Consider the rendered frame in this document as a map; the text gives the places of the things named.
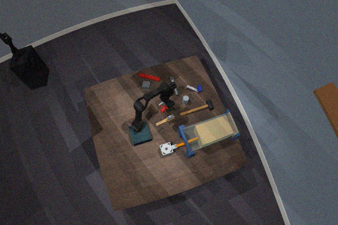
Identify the blue inverted u-shaped frame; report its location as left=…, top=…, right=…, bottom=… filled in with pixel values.
left=178, top=126, right=192, bottom=158

